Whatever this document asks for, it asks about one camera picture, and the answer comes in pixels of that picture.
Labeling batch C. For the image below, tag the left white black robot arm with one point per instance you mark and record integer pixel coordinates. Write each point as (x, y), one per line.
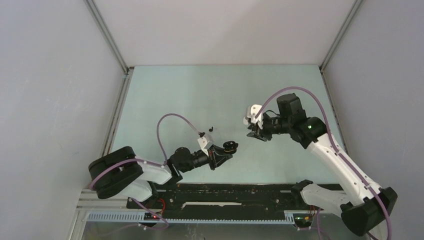
(122, 173)

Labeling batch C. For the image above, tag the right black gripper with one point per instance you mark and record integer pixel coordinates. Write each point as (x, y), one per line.
(255, 131)

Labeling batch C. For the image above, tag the black earbud charging case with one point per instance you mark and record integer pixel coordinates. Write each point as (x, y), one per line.
(230, 147)

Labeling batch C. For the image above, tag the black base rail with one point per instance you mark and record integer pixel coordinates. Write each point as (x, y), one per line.
(207, 201)

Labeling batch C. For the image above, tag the grey cable duct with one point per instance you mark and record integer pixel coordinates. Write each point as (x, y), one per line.
(145, 217)

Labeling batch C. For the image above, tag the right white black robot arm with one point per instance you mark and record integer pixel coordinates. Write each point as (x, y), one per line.
(363, 205)

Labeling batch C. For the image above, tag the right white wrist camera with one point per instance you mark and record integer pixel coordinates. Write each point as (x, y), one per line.
(254, 116)

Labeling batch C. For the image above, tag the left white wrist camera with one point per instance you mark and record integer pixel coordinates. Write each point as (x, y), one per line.
(205, 142)

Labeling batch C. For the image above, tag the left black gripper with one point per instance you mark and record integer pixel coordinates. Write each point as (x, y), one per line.
(216, 157)

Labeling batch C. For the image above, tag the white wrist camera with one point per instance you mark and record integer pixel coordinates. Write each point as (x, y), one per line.
(205, 142)
(254, 116)

